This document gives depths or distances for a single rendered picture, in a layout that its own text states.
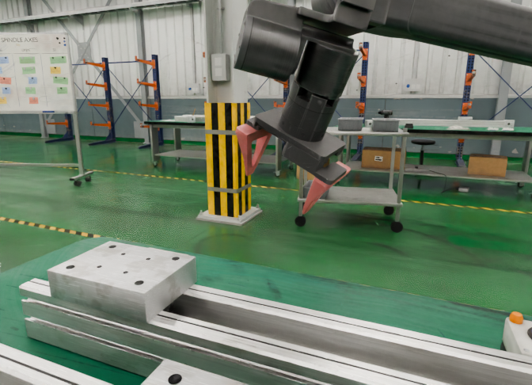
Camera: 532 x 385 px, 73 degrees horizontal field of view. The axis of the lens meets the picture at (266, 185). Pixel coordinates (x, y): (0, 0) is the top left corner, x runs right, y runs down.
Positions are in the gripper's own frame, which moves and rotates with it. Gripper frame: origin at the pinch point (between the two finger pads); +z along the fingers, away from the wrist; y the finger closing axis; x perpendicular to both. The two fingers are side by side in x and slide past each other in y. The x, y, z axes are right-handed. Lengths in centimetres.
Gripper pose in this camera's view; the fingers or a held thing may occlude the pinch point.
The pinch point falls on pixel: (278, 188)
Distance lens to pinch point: 49.1
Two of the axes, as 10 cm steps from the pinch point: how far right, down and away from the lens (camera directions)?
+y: 7.8, 5.3, -3.4
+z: -2.9, 7.8, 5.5
